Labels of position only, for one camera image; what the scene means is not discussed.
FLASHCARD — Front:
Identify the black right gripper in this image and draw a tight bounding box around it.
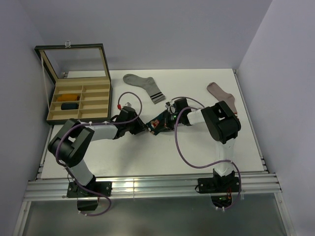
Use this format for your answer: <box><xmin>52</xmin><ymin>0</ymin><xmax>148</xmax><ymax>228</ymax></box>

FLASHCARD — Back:
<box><xmin>154</xmin><ymin>110</ymin><xmax>182</xmax><ymax>133</ymax></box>

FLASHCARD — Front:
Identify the dark green reindeer sock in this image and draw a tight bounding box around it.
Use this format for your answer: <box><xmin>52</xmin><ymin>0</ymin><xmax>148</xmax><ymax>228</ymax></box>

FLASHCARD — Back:
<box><xmin>146</xmin><ymin>111</ymin><xmax>173</xmax><ymax>136</ymax></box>

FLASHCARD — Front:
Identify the mustard yellow sock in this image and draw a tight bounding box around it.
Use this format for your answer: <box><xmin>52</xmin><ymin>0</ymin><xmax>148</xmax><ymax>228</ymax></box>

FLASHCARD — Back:
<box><xmin>57</xmin><ymin>94</ymin><xmax>80</xmax><ymax>102</ymax></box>

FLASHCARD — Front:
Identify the navy santa sock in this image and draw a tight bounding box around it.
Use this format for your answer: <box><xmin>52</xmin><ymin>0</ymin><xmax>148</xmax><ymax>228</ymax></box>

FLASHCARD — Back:
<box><xmin>61</xmin><ymin>103</ymin><xmax>79</xmax><ymax>111</ymax></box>

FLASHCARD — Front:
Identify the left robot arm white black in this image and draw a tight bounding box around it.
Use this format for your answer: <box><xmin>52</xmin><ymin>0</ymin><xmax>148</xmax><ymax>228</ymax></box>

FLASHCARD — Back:
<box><xmin>48</xmin><ymin>106</ymin><xmax>146</xmax><ymax>196</ymax></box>

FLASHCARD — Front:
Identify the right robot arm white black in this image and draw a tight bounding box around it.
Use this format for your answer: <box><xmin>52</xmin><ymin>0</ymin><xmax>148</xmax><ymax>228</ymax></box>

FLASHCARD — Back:
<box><xmin>164</xmin><ymin>97</ymin><xmax>241</xmax><ymax>192</ymax></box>

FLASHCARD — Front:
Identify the grey striped sock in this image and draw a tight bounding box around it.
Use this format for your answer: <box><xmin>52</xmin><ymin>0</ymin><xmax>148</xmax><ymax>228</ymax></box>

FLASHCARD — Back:
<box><xmin>123</xmin><ymin>74</ymin><xmax>166</xmax><ymax>104</ymax></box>

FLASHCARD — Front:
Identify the taupe sock red cuff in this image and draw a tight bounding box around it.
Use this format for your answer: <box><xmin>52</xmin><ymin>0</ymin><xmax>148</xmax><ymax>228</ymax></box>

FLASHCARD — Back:
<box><xmin>207</xmin><ymin>82</ymin><xmax>238</xmax><ymax>114</ymax></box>

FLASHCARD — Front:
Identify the black compartment box beige lining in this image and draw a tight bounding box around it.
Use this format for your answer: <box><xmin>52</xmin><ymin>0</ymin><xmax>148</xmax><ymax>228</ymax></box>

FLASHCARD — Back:
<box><xmin>34</xmin><ymin>41</ymin><xmax>112</xmax><ymax>125</ymax></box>

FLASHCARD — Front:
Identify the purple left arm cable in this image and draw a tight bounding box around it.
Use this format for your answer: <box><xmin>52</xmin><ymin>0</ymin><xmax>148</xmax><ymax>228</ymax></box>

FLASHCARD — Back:
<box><xmin>55</xmin><ymin>92</ymin><xmax>143</xmax><ymax>217</ymax></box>

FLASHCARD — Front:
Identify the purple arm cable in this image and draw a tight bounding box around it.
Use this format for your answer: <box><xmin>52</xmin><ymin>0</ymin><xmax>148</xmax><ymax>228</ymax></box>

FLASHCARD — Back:
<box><xmin>169</xmin><ymin>96</ymin><xmax>243</xmax><ymax>211</ymax></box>
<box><xmin>55</xmin><ymin>92</ymin><xmax>143</xmax><ymax>217</ymax></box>

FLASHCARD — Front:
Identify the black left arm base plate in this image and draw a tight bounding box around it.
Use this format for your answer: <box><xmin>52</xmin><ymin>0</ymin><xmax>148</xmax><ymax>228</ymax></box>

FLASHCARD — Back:
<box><xmin>66</xmin><ymin>181</ymin><xmax>112</xmax><ymax>198</ymax></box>

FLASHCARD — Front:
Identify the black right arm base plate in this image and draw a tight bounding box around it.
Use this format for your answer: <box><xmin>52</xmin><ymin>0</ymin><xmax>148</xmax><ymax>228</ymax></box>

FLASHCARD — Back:
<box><xmin>196</xmin><ymin>177</ymin><xmax>240</xmax><ymax>194</ymax></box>

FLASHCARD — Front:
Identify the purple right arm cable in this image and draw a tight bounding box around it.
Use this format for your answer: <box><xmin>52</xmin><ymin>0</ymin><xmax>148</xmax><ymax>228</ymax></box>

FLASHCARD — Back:
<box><xmin>169</xmin><ymin>96</ymin><xmax>243</xmax><ymax>211</ymax></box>

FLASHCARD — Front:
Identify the aluminium rail frame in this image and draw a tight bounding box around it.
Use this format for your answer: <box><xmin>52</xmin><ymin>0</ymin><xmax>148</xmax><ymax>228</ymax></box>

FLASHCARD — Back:
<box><xmin>13</xmin><ymin>69</ymin><xmax>294</xmax><ymax>236</ymax></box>

